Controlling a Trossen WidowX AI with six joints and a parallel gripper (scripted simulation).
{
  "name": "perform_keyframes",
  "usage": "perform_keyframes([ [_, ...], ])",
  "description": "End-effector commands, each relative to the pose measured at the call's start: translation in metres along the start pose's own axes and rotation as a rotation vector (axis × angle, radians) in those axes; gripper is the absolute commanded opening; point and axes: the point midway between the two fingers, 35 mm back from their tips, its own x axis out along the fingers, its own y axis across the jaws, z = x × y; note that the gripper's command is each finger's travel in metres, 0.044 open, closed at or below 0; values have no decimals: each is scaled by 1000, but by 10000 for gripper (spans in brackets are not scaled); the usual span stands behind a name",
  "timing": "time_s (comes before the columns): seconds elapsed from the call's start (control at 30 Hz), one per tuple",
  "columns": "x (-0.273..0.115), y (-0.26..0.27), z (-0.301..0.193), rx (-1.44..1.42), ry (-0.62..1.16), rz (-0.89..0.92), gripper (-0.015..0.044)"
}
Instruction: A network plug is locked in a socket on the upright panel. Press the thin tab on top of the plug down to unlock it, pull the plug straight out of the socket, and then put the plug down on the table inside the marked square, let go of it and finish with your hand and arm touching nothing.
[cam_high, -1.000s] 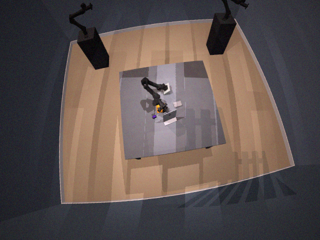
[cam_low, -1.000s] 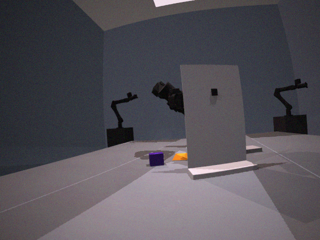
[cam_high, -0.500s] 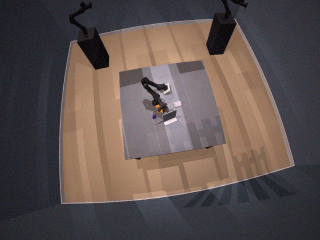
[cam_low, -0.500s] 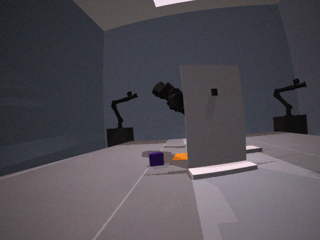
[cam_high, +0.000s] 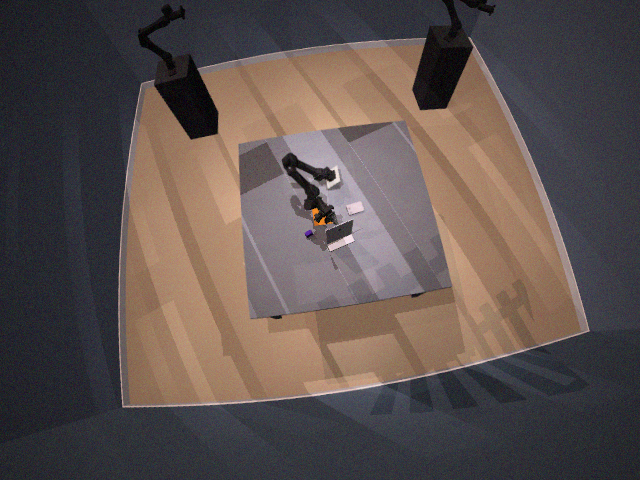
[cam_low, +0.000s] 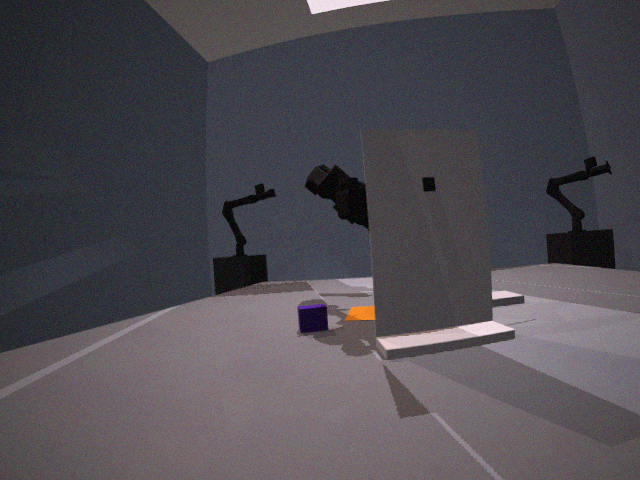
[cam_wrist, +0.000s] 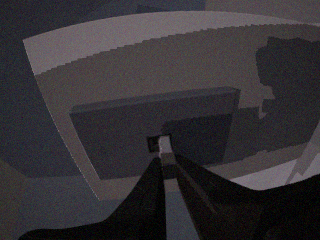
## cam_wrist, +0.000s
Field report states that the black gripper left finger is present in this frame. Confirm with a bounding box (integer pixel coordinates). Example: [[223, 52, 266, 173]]
[[19, 157, 167, 240]]

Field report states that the grey panel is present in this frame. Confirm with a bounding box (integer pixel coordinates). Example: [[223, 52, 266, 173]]
[[23, 11, 320, 201]]

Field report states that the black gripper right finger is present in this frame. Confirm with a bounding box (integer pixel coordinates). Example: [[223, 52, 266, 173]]
[[175, 153, 320, 240]]

